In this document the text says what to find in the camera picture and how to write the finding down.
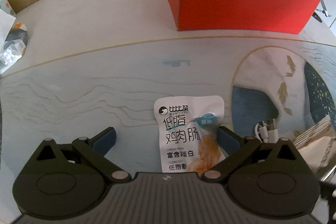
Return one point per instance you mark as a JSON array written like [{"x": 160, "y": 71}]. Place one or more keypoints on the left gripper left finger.
[{"x": 93, "y": 151}]

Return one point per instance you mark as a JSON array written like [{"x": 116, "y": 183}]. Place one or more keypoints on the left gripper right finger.
[{"x": 239, "y": 150}]

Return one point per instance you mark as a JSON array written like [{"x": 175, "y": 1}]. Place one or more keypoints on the white chicken sausage pouch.
[{"x": 188, "y": 132}]

